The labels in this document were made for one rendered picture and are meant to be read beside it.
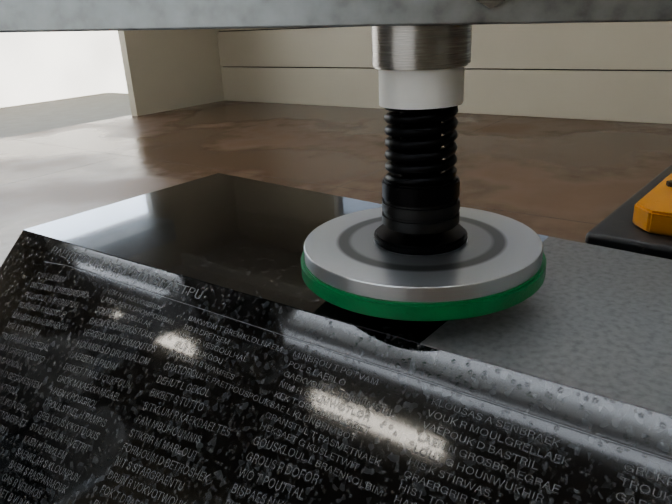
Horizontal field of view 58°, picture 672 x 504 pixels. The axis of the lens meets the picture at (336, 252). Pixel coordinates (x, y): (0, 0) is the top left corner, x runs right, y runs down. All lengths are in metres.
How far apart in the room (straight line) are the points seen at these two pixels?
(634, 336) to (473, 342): 0.13
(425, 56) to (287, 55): 8.25
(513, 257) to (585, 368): 0.10
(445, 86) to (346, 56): 7.63
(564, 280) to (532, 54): 6.42
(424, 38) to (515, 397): 0.27
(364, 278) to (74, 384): 0.37
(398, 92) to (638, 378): 0.28
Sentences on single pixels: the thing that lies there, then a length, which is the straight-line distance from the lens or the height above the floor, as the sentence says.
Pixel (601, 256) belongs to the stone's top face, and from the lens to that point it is 0.70.
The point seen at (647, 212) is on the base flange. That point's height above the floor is 0.78.
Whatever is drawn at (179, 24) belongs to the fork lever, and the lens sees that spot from 0.50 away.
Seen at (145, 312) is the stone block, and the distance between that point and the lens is 0.68.
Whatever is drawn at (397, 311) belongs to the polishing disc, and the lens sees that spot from 0.46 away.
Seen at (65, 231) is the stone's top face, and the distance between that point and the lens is 0.88.
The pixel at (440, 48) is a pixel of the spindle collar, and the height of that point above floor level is 1.09.
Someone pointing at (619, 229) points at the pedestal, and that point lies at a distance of 1.18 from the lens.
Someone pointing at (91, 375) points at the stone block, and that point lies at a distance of 0.70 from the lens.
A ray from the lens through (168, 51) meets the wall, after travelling 9.03.
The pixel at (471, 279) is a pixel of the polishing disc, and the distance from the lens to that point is 0.47.
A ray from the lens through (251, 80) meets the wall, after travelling 9.23.
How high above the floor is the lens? 1.11
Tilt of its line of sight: 21 degrees down
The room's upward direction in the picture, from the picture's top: 3 degrees counter-clockwise
